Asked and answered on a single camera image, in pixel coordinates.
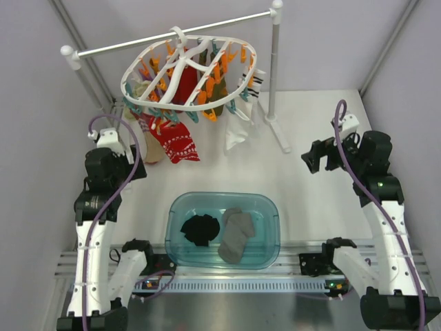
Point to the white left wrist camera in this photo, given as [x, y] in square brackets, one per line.
[110, 138]

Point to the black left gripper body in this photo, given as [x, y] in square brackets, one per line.
[129, 168]

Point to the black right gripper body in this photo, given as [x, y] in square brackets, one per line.
[335, 158]

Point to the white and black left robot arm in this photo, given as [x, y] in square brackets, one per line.
[100, 298]

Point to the olive green sock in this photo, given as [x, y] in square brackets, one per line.
[215, 88]

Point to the red patterned sock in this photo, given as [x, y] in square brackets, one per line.
[175, 139]

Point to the white oval clip hanger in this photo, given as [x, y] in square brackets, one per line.
[152, 79]

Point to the white drying rack stand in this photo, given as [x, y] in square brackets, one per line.
[74, 57]

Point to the teal transparent plastic tub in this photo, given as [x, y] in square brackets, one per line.
[260, 252]

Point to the white black striped sock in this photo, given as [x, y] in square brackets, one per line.
[250, 94]

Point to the aluminium mounting rail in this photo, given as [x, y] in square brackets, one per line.
[285, 275]

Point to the grey sock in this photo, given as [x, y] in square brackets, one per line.
[238, 228]

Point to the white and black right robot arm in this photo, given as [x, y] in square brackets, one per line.
[392, 295]

